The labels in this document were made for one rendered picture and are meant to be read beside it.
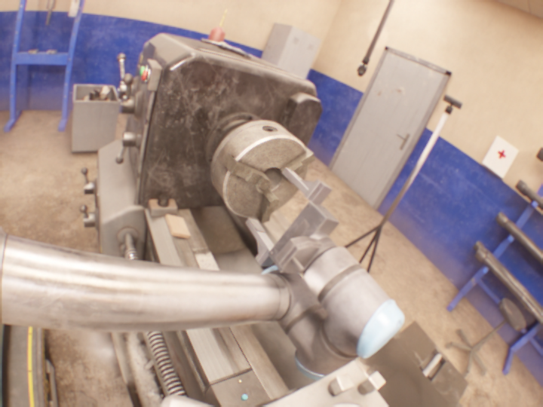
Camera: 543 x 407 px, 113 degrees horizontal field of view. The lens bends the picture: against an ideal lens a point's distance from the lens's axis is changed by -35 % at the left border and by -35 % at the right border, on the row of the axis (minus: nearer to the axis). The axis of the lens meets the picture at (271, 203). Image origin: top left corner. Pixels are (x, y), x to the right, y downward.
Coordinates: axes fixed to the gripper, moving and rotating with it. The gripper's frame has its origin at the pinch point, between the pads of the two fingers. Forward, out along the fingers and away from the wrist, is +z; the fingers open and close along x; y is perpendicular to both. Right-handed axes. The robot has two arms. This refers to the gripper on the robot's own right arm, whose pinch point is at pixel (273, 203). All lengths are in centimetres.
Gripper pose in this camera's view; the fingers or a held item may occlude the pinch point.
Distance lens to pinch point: 56.3
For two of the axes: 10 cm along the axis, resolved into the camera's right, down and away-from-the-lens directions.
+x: 5.7, -7.7, -2.9
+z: -4.9, -6.0, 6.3
